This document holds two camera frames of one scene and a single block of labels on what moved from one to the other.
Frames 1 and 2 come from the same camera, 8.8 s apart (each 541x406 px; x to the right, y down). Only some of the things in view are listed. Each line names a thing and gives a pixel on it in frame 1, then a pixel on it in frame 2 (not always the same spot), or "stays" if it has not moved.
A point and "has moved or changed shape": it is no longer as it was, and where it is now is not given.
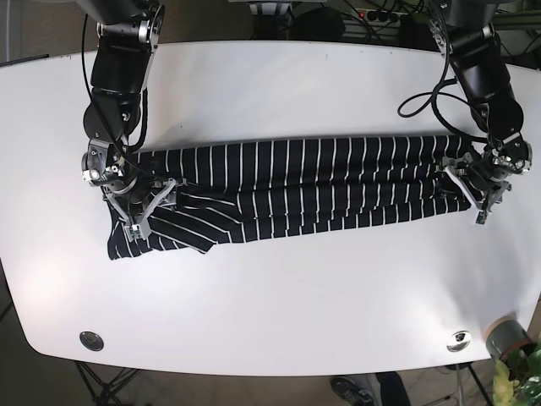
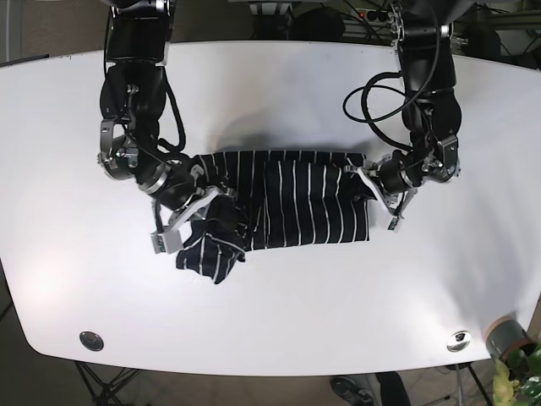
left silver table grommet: x=91 y=340 stays
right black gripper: x=484 y=176 to x=394 y=178
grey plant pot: x=505 y=334 stays
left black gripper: x=134 y=204 to x=176 y=194
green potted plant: x=517 y=379 stays
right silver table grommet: x=459 y=341 stays
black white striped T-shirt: x=262 y=186 has moved or changed shape
